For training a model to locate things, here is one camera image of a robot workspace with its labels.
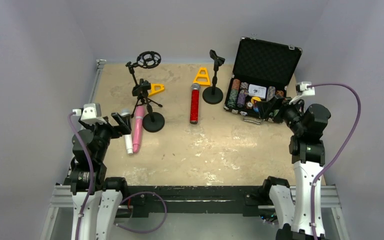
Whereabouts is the white microphone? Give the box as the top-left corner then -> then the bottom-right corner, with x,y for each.
120,108 -> 134,155

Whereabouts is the pink microphone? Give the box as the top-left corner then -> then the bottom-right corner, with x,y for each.
132,105 -> 145,154

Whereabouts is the black round-base clip stand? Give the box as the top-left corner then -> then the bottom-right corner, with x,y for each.
131,78 -> 165,133

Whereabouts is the black tripod shock-mount stand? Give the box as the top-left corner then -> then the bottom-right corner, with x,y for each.
125,50 -> 162,117

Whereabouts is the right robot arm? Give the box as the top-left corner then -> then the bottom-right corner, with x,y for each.
258,97 -> 331,240

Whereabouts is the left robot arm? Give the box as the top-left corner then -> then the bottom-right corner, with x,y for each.
64,112 -> 132,240

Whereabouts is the black round-base stand rear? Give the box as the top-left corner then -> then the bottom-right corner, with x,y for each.
202,49 -> 225,105

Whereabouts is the white card deck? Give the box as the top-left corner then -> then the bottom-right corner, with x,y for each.
247,84 -> 267,99

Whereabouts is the yellow triangle block left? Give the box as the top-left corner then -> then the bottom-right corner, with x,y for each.
148,83 -> 165,97

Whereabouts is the yellow triangle block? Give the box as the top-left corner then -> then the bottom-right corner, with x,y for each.
193,67 -> 211,87
148,83 -> 165,97

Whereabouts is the black poker chip case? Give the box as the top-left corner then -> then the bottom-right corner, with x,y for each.
223,37 -> 303,122

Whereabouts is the yellow triangle block rear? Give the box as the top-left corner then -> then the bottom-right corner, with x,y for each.
193,67 -> 211,87

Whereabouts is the red glitter microphone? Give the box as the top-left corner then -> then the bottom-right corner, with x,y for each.
189,83 -> 201,125

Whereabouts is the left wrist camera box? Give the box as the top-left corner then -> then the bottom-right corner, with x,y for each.
72,102 -> 106,126

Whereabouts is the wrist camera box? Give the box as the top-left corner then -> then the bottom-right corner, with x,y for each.
288,81 -> 315,105
72,102 -> 106,126

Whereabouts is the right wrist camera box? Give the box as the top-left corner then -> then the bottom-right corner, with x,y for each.
288,81 -> 315,105

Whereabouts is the purple cable loop front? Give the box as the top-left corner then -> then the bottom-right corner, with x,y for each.
112,191 -> 168,235

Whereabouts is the aluminium frame rail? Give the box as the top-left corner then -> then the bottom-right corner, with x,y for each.
39,58 -> 107,240

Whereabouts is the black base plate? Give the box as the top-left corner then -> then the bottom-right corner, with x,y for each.
116,185 -> 277,222

